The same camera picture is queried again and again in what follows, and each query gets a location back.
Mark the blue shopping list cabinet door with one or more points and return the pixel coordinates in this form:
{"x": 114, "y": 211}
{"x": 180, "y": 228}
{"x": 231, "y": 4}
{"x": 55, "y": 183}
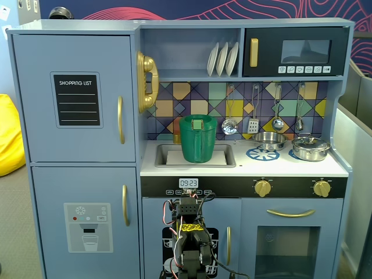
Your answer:
{"x": 35, "y": 116}

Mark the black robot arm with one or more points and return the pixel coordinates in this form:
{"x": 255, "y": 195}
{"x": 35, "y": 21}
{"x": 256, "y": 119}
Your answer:
{"x": 189, "y": 247}

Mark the blue dishwasher door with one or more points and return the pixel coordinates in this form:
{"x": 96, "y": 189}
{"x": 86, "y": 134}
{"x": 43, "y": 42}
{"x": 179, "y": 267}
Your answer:
{"x": 151, "y": 232}

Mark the blue oven door with window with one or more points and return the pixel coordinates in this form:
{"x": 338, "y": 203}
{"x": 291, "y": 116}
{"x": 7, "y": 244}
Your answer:
{"x": 250, "y": 215}

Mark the blue ice dispenser fridge door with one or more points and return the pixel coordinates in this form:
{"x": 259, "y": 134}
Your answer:
{"x": 49, "y": 232}

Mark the blue toy kitchen cabinet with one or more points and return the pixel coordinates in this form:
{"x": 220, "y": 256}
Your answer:
{"x": 186, "y": 52}

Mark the grey toy sink basin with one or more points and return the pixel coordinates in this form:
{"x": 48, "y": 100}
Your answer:
{"x": 162, "y": 157}

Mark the green plastic pitcher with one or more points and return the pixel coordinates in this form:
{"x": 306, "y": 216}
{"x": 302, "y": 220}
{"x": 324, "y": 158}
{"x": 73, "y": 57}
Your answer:
{"x": 197, "y": 145}

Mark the gold toy faucet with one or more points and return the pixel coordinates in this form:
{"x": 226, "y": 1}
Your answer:
{"x": 176, "y": 138}

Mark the gold stove knob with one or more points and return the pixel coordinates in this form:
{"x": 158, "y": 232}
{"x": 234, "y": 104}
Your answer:
{"x": 263, "y": 188}
{"x": 321, "y": 189}

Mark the steel slotted skimmer spoon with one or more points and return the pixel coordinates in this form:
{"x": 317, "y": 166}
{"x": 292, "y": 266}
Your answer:
{"x": 229, "y": 127}

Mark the steel slotted spatula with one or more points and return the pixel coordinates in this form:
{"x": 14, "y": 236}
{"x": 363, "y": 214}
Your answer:
{"x": 253, "y": 125}

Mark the steel frying pan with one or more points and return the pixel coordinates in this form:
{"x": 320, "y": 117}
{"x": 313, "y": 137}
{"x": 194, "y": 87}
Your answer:
{"x": 270, "y": 141}

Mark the steel ladle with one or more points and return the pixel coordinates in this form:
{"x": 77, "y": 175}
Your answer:
{"x": 277, "y": 124}

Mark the steel cooking pot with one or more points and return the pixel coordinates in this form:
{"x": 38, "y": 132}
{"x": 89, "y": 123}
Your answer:
{"x": 309, "y": 154}

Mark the steel pot lid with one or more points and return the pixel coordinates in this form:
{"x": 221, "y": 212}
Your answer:
{"x": 311, "y": 142}

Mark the gold toy telephone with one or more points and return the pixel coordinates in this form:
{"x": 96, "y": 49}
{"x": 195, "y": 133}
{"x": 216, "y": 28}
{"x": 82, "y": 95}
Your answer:
{"x": 146, "y": 64}

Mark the white toy plate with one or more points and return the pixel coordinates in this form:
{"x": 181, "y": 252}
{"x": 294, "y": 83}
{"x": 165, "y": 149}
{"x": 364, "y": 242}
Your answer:
{"x": 222, "y": 59}
{"x": 232, "y": 59}
{"x": 212, "y": 59}

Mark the light grey desk partition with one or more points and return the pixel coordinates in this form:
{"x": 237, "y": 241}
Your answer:
{"x": 348, "y": 174}

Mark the black toy microwave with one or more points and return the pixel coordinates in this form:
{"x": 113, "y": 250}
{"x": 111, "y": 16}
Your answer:
{"x": 267, "y": 37}

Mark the yellow beanbag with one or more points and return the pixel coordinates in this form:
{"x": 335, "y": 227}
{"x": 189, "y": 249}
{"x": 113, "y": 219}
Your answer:
{"x": 10, "y": 139}

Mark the black round object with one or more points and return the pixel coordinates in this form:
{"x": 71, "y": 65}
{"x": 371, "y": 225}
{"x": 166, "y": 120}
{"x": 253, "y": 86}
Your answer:
{"x": 59, "y": 13}

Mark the grey locker with stickers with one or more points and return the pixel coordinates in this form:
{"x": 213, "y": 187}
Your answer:
{"x": 27, "y": 11}

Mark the white paper note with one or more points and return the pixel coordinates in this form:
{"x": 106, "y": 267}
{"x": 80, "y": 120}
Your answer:
{"x": 6, "y": 30}
{"x": 4, "y": 13}

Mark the small wrist camera board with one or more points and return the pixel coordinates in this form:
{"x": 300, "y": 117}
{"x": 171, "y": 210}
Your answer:
{"x": 189, "y": 192}

